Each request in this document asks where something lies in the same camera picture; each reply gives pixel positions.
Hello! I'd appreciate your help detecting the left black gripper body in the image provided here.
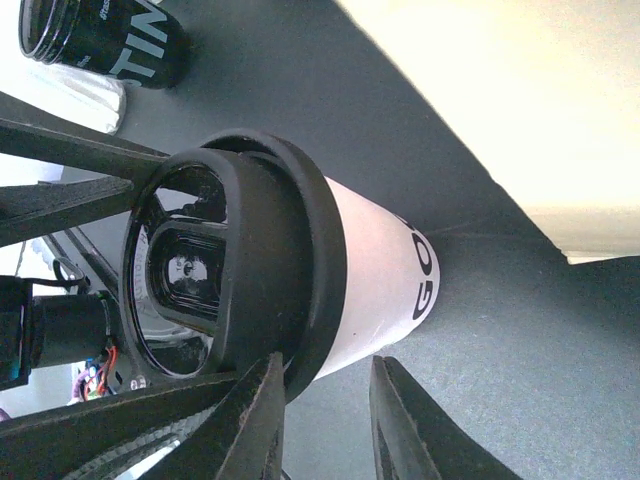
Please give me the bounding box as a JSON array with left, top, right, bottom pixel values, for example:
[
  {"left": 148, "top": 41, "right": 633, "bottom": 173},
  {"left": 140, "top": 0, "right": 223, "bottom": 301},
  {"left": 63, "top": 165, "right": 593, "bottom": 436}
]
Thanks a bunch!
[{"left": 1, "top": 276, "right": 120, "bottom": 390}]

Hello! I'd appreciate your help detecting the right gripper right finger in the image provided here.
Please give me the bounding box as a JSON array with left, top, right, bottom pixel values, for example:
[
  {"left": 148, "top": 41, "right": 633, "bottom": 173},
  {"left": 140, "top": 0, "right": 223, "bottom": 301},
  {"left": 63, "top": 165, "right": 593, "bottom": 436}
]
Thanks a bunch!
[{"left": 369, "top": 355, "right": 518, "bottom": 479}]

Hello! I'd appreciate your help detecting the cream paper bag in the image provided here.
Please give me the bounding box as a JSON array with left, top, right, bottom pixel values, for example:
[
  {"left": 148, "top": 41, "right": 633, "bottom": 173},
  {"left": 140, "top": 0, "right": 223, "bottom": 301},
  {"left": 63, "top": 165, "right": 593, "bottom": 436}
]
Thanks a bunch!
[{"left": 341, "top": 1, "right": 639, "bottom": 264}]

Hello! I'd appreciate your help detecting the crumpled white paper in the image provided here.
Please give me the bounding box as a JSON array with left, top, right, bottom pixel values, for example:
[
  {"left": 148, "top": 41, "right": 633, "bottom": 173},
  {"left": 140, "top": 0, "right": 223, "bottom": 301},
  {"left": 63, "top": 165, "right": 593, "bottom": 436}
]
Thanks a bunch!
[{"left": 21, "top": 65, "right": 127, "bottom": 135}]

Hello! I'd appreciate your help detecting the white coffee cup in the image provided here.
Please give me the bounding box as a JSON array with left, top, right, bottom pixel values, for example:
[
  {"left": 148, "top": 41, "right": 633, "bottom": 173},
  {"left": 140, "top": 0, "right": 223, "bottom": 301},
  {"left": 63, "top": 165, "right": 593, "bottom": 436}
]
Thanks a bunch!
[{"left": 316, "top": 179, "right": 440, "bottom": 379}]

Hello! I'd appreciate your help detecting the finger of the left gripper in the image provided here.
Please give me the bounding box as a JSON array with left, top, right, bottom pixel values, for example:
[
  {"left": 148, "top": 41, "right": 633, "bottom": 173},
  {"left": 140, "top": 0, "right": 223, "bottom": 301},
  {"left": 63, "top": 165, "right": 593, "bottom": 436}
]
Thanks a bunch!
[
  {"left": 1, "top": 93, "right": 168, "bottom": 246},
  {"left": 1, "top": 371, "right": 260, "bottom": 479}
]

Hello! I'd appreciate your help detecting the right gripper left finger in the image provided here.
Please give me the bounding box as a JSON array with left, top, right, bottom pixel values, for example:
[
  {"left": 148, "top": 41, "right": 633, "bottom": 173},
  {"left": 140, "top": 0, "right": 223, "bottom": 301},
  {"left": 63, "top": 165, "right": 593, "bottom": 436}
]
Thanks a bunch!
[{"left": 124, "top": 352, "right": 286, "bottom": 479}]

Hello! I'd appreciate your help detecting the single black lid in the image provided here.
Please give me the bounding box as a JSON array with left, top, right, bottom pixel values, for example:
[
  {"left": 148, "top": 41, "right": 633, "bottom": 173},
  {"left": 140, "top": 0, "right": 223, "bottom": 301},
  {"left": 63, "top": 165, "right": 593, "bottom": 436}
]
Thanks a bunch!
[{"left": 119, "top": 128, "right": 347, "bottom": 400}]

